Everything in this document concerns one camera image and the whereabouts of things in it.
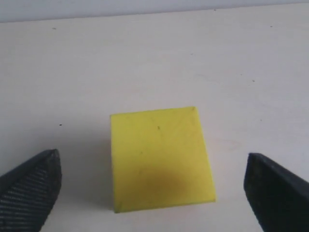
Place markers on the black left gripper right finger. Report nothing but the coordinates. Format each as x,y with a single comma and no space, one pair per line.
279,198

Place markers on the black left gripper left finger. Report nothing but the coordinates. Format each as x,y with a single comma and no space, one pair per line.
28,192

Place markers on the yellow cube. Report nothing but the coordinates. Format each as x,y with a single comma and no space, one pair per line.
159,160

